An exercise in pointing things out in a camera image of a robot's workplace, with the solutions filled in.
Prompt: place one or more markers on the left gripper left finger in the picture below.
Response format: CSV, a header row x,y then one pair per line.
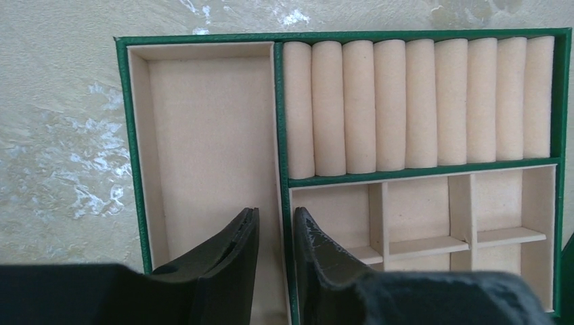
x,y
211,284

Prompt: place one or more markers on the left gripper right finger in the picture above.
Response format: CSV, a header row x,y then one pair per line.
x,y
334,287

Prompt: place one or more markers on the green jewelry box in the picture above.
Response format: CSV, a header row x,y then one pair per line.
x,y
566,304

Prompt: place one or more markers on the green jewelry tray insert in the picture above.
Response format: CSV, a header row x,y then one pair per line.
x,y
416,151

